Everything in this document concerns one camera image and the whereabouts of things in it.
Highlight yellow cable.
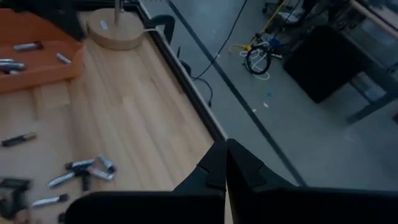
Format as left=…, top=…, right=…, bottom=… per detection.
left=229, top=0, right=287, bottom=54

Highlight black lamp cord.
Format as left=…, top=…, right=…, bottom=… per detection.
left=177, top=45, right=216, bottom=109

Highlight silver battery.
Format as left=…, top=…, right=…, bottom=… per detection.
left=0, top=58, right=26, bottom=75
left=55, top=52, right=73, bottom=65
left=64, top=158, right=96, bottom=171
left=12, top=41, right=44, bottom=52
left=97, top=154, right=118, bottom=174
left=30, top=193, right=70, bottom=209
left=88, top=167, right=115, bottom=182
left=46, top=172, right=77, bottom=190

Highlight long black floor cable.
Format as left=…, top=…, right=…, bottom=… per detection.
left=192, top=0, right=249, bottom=81

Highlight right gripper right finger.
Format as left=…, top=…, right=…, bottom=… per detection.
left=226, top=139, right=398, bottom=224

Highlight coiled cables on floor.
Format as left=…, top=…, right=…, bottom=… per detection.
left=238, top=39, right=272, bottom=82

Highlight power strip with plugs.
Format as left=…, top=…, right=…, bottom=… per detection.
left=266, top=36, right=284, bottom=60

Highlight orange plastic bin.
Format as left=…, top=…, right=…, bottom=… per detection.
left=0, top=8, right=85, bottom=95

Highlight black coiled cable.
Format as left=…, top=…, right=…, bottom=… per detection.
left=244, top=45, right=273, bottom=75

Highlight black aluminium table frame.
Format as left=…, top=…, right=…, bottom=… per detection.
left=124, top=0, right=229, bottom=142

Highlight white cylinder lamp wooden base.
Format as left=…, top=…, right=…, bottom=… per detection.
left=86, top=0, right=146, bottom=52

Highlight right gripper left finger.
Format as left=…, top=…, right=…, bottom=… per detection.
left=65, top=139, right=226, bottom=224

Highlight slim black copper battery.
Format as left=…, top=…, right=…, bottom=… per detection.
left=80, top=169, right=91, bottom=192
left=0, top=132, right=38, bottom=148

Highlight large black fabric box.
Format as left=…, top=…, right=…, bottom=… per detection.
left=282, top=24, right=374, bottom=104

